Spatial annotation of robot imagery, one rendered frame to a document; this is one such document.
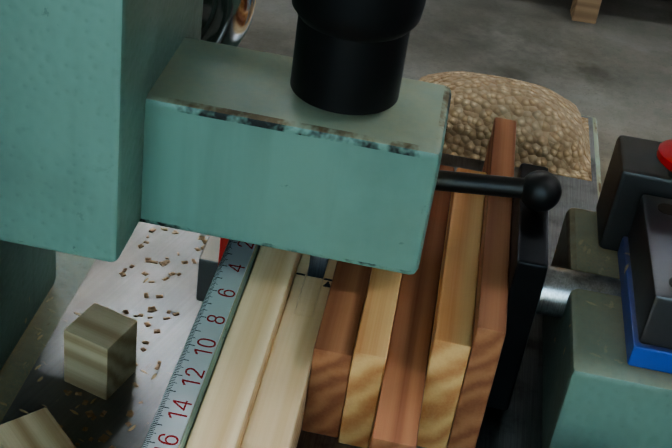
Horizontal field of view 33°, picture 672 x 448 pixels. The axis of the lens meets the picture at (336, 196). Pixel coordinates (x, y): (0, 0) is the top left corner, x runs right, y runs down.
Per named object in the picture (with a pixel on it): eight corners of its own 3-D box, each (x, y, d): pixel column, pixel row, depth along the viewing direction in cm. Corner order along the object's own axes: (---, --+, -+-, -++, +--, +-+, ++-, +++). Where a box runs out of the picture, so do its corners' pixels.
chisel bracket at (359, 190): (412, 304, 55) (443, 154, 50) (129, 248, 56) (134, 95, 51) (425, 220, 61) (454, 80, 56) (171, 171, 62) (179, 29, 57)
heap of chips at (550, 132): (591, 181, 77) (605, 134, 75) (387, 142, 78) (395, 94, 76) (587, 119, 84) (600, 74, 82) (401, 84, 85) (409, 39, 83)
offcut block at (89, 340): (63, 381, 69) (63, 329, 67) (94, 352, 71) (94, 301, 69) (106, 401, 68) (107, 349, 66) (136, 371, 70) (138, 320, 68)
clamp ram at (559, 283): (628, 437, 56) (682, 293, 51) (477, 406, 56) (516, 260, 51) (619, 323, 63) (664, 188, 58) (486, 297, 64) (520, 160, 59)
